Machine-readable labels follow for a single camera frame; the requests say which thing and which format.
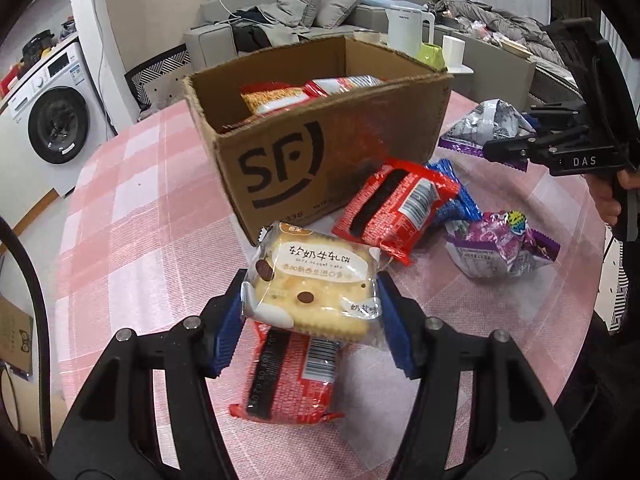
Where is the white washing machine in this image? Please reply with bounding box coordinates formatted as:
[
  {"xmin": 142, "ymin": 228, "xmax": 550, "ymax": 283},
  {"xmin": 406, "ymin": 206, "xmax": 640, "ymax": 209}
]
[{"xmin": 8, "ymin": 39, "xmax": 116, "ymax": 196}]

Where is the dark purple candy bag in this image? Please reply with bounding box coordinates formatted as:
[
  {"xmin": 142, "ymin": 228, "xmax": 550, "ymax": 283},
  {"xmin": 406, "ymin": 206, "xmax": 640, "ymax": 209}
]
[{"xmin": 445, "ymin": 210, "xmax": 561, "ymax": 280}]

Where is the purple white snack bag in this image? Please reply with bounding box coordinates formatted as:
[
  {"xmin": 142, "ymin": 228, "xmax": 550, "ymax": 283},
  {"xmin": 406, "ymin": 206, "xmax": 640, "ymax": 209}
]
[{"xmin": 438, "ymin": 99, "xmax": 535, "ymax": 158}]

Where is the nougat cracker packet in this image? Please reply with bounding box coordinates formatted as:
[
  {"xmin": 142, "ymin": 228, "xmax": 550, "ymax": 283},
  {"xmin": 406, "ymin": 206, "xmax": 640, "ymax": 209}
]
[{"xmin": 241, "ymin": 222, "xmax": 385, "ymax": 348}]

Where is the beige tumbler cup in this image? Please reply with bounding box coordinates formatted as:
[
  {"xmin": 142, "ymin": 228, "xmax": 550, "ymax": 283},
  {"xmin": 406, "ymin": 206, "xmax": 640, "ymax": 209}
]
[{"xmin": 442, "ymin": 35, "xmax": 465, "ymax": 68}]

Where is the person's right hand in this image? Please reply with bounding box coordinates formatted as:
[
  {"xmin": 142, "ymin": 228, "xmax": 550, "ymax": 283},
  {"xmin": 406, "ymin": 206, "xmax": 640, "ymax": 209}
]
[{"xmin": 584, "ymin": 170, "xmax": 640, "ymax": 226}]

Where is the white electric kettle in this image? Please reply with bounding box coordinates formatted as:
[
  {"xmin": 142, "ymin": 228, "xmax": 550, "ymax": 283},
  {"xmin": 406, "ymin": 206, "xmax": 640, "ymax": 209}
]
[{"xmin": 385, "ymin": 6, "xmax": 435, "ymax": 58}]

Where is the red wafer snack packet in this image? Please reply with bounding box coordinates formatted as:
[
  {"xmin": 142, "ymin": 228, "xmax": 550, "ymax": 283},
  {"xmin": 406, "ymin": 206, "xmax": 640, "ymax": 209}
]
[{"xmin": 332, "ymin": 158, "xmax": 460, "ymax": 266}]

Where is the green mug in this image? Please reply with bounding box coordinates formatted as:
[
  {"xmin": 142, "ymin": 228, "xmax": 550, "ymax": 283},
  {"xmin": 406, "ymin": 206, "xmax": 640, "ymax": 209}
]
[{"xmin": 416, "ymin": 42, "xmax": 447, "ymax": 72}]

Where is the grey sofa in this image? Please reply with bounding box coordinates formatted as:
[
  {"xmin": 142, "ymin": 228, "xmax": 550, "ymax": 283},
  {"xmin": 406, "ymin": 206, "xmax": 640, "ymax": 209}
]
[{"xmin": 183, "ymin": 0, "xmax": 431, "ymax": 70}]

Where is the grey cushion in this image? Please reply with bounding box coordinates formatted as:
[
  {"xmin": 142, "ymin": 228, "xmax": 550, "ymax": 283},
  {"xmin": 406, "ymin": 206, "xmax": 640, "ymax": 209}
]
[{"xmin": 314, "ymin": 0, "xmax": 361, "ymax": 29}]

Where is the blue wafer snack packet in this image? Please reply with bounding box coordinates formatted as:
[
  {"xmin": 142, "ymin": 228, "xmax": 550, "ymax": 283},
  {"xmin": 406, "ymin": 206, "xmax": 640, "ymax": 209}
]
[{"xmin": 426, "ymin": 158, "xmax": 483, "ymax": 226}]

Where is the noodle stick snack bag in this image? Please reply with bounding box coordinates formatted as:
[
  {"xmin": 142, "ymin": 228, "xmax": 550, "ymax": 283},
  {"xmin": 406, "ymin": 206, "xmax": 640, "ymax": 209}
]
[{"xmin": 240, "ymin": 75, "xmax": 383, "ymax": 116}]

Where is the brown cardboard box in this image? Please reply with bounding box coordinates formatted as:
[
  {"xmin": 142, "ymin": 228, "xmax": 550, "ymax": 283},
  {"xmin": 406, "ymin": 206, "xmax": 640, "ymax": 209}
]
[{"xmin": 183, "ymin": 36, "xmax": 452, "ymax": 243}]

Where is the pink checked tablecloth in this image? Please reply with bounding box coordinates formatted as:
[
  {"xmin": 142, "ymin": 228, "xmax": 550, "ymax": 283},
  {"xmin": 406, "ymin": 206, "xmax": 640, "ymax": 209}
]
[{"xmin": 53, "ymin": 103, "xmax": 606, "ymax": 479}]

